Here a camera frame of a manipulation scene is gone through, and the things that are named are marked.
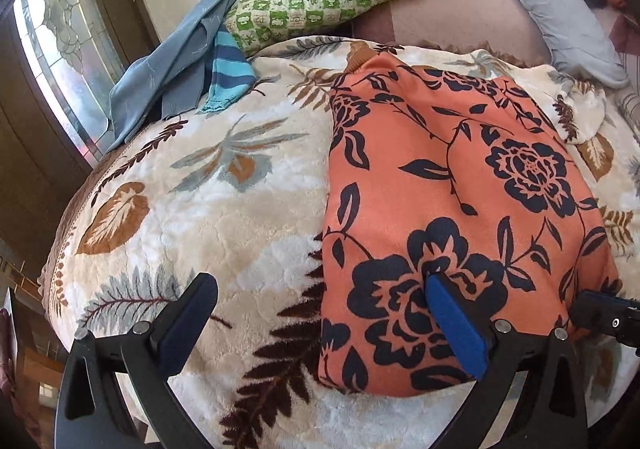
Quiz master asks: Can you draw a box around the cream leaf-print blanket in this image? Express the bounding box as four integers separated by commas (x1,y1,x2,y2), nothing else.
39,34,640,449

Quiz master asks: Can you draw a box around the teal navy striped cloth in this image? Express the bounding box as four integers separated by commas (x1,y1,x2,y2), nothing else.
200,29,257,114

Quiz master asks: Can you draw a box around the grey-blue pillow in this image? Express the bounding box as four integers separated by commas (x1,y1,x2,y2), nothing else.
461,0,631,90

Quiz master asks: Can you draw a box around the stained glass window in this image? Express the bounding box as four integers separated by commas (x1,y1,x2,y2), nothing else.
12,0,126,160

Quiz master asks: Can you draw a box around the mauve bolster cushion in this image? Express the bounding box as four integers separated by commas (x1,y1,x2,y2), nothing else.
350,0,551,67

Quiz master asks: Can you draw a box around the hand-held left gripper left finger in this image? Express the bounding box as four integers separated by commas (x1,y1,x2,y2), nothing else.
54,273,219,449

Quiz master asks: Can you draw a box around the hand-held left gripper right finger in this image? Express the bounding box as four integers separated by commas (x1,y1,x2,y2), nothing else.
425,273,588,449

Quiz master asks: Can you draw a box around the orange black floral blouse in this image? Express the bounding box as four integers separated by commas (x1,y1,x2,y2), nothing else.
317,41,623,397

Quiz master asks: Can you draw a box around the striped floral cushion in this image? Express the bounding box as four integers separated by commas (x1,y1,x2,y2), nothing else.
612,89,640,130

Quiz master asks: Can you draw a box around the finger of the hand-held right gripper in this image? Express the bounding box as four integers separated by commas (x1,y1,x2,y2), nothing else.
570,290,640,357

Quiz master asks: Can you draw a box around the blue cloth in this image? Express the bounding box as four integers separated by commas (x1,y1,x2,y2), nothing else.
105,0,273,154

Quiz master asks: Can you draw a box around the dark wooden door frame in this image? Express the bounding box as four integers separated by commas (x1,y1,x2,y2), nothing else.
0,0,161,280

